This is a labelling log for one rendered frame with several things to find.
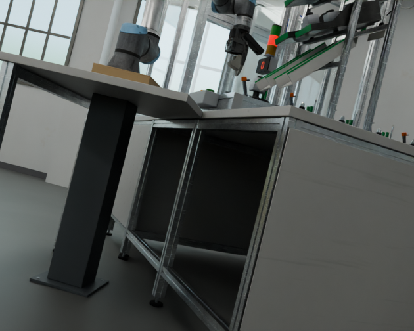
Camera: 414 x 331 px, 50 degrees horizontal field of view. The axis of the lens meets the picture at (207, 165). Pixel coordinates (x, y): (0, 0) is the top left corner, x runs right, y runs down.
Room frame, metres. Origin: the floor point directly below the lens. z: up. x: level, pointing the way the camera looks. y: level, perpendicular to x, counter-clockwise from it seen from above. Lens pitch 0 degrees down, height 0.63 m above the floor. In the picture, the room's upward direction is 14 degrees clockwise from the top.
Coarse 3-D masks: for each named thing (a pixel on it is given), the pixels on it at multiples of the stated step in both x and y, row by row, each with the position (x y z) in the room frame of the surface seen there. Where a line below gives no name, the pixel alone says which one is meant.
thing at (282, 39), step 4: (320, 16) 1.73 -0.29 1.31; (320, 20) 1.73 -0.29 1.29; (288, 32) 1.70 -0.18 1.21; (292, 32) 1.70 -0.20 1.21; (280, 36) 1.77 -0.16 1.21; (284, 36) 1.73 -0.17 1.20; (288, 36) 1.70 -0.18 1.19; (292, 36) 1.71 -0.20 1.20; (316, 36) 1.79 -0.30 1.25; (276, 40) 1.81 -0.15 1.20; (280, 40) 1.77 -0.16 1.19; (284, 40) 1.74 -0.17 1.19; (288, 40) 1.76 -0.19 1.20; (292, 40) 1.77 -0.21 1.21; (296, 40) 1.79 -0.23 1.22; (300, 40) 1.81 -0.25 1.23; (304, 40) 1.83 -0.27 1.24; (276, 44) 1.82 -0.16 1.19; (280, 44) 1.82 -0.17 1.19
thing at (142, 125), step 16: (144, 128) 2.81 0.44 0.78; (128, 144) 3.11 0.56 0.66; (144, 144) 2.72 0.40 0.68; (128, 160) 3.01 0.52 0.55; (128, 176) 2.90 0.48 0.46; (128, 192) 2.81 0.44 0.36; (112, 208) 3.11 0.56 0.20; (128, 208) 2.72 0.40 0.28; (112, 224) 3.19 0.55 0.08; (128, 256) 2.68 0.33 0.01
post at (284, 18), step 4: (284, 4) 2.28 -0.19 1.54; (284, 8) 2.27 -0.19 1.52; (288, 8) 2.26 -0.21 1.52; (284, 12) 2.26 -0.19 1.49; (288, 12) 2.26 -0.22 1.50; (284, 16) 2.25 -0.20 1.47; (288, 16) 2.26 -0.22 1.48; (280, 20) 2.28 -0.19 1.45; (284, 20) 2.26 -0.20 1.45; (280, 24) 2.27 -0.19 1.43; (284, 24) 2.26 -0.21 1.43; (284, 28) 2.26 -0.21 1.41; (284, 32) 2.26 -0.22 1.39; (280, 48) 2.26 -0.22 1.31; (276, 52) 2.26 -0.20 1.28; (280, 52) 2.26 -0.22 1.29; (276, 56) 2.26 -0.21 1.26; (276, 64) 2.26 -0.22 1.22; (276, 68) 2.26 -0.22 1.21; (268, 96) 2.26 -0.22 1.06; (268, 100) 2.27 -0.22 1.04
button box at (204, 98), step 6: (204, 90) 1.94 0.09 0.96; (192, 96) 2.07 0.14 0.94; (198, 96) 1.99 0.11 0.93; (204, 96) 1.93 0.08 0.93; (210, 96) 1.94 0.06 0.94; (216, 96) 1.95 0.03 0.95; (198, 102) 1.97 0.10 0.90; (204, 102) 1.93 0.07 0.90; (210, 102) 1.94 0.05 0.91; (216, 102) 1.95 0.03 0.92
